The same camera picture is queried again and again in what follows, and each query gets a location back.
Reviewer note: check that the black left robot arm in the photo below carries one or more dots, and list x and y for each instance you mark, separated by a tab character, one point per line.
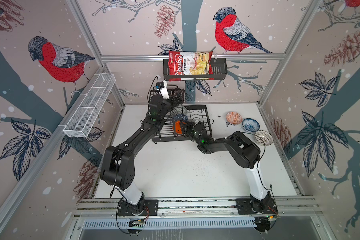
118	168

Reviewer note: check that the orange patterned ceramic bowl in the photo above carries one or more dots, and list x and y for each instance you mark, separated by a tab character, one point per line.
233	118

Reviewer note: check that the black two-tier dish rack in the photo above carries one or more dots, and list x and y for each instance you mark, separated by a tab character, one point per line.
195	120

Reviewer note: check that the blue triangle patterned bowl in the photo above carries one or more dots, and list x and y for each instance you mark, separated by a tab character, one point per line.
180	117

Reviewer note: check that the black wall-mounted wire basket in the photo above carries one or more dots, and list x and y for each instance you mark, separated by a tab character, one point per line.
218	66

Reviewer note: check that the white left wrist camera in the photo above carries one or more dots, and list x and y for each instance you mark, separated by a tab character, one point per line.
163	88

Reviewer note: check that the green patterned ceramic bowl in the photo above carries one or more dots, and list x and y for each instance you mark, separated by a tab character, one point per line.
179	110

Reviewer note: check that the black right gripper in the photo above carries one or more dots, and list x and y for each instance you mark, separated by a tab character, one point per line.
187	127

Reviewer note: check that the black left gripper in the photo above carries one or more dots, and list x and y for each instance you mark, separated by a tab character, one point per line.
179	100

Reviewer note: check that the white wire mesh wall shelf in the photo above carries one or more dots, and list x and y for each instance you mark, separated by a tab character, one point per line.
86	113

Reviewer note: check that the white red dotted bowl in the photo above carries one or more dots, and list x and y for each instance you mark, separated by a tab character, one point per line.
264	138

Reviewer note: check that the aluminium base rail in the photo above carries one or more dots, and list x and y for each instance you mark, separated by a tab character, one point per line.
187	213

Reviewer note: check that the plain orange bowl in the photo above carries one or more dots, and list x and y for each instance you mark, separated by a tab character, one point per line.
177	128

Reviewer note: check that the blue floral ceramic bowl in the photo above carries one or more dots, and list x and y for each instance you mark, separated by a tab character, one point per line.
250	125

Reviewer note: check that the red cassava chips bag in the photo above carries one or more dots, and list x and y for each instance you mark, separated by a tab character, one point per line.
190	63

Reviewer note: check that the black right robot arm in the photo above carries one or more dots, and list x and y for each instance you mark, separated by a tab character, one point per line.
244	152

